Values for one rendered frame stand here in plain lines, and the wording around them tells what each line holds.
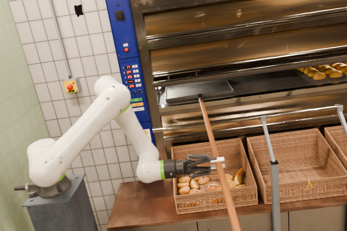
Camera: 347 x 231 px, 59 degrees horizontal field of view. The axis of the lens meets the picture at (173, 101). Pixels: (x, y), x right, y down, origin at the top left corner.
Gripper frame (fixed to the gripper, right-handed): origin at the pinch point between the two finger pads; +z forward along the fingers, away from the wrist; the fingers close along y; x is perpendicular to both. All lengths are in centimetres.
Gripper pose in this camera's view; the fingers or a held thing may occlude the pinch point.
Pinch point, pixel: (217, 163)
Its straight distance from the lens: 152.5
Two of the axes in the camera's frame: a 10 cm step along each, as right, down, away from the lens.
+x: 0.0, 3.3, -9.4
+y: 1.4, 9.3, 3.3
